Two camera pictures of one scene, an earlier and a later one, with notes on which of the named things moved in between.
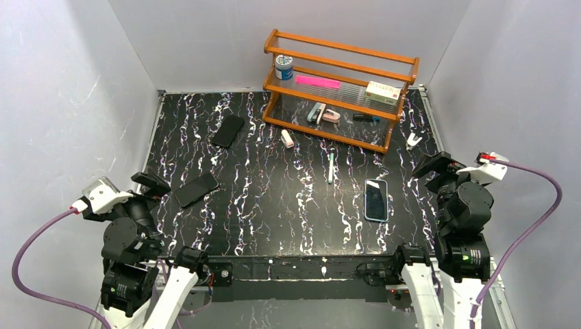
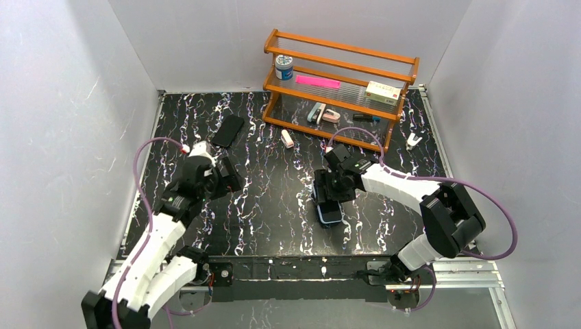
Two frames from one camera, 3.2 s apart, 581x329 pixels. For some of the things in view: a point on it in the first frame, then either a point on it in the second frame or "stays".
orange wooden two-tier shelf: (347, 94) stays
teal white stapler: (316, 112) stays
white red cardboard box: (382, 93) stays
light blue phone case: (376, 200) to (329, 213)
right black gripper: (442, 175) to (327, 195)
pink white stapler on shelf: (331, 116) stays
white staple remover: (411, 142) stays
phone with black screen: (376, 200) to (330, 212)
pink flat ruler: (318, 82) stays
